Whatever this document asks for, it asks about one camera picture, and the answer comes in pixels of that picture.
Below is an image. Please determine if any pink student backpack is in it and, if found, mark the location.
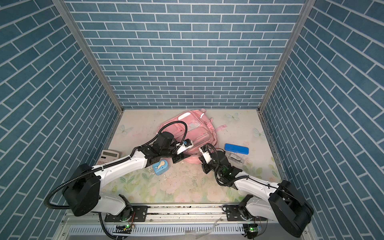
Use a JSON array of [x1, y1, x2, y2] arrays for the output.
[[160, 109, 227, 165]]

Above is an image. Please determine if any white pink calculator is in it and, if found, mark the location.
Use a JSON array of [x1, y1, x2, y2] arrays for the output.
[[96, 150, 120, 165]]

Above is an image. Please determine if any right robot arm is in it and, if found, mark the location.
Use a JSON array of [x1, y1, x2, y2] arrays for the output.
[[199, 144, 314, 238]]

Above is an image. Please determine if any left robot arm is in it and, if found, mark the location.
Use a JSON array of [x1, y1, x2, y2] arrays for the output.
[[44, 121, 193, 217]]

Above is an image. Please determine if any clear plastic packet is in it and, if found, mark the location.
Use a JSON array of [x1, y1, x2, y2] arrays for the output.
[[225, 152, 244, 165]]

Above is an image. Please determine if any blue pencil sharpener with crank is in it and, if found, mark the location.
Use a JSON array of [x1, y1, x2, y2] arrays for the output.
[[153, 159, 169, 176]]

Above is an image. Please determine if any blue pencil case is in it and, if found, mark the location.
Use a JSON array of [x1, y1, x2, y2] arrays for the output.
[[225, 144, 250, 155]]

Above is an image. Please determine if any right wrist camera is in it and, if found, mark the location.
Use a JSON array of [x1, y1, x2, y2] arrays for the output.
[[199, 149, 212, 164]]

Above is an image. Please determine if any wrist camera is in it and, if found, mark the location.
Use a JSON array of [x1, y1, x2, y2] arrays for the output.
[[199, 149, 212, 164], [176, 139, 194, 155]]

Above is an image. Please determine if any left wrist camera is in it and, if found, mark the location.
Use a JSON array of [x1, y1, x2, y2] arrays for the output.
[[176, 139, 194, 155]]

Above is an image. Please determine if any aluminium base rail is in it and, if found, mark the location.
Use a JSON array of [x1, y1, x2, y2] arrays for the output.
[[61, 202, 310, 238]]

